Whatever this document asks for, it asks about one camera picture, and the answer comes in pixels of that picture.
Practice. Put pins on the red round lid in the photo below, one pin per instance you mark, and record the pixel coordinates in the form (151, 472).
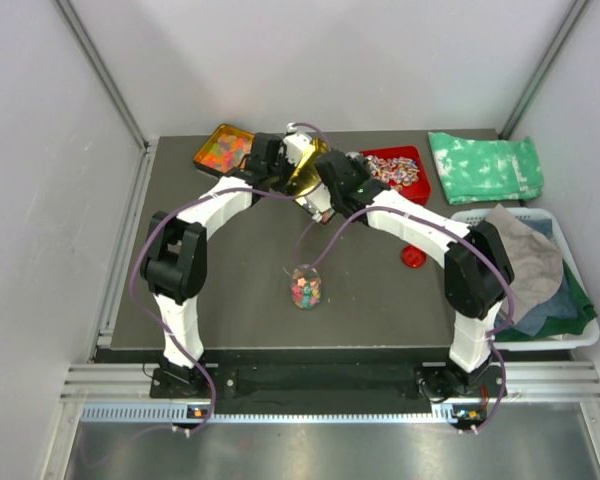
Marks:
(413, 257)

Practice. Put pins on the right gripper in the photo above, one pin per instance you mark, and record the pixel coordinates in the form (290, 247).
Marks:
(359, 166)

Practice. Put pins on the green white cloth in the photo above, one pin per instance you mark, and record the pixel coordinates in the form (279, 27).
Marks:
(472, 171)

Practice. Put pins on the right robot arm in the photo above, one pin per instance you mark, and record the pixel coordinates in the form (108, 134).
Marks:
(476, 270)

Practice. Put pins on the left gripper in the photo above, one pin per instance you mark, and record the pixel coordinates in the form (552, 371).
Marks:
(281, 156)

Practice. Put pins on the gold tin translucent star candies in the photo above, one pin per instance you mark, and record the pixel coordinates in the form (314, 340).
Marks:
(223, 150)

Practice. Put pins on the clear glass jar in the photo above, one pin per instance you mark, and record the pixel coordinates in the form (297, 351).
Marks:
(306, 288)

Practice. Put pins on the speckled tin pastel star candies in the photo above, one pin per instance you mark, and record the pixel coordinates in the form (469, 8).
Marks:
(305, 178)

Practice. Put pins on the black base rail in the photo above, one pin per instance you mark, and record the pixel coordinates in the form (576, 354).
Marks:
(302, 381)

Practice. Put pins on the grey cloth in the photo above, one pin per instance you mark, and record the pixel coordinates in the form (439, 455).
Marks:
(536, 262)

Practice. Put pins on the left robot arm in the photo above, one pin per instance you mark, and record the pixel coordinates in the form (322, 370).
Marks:
(174, 260)

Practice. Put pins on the white laundry basket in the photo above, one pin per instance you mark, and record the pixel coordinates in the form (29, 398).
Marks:
(567, 341)

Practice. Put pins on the blue cloth in basket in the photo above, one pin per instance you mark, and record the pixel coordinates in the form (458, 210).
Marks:
(540, 286)

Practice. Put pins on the green cloth in basket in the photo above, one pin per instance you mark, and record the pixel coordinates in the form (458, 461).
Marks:
(582, 300)

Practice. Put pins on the red box of lollipops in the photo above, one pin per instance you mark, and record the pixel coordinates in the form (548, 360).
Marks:
(402, 169)

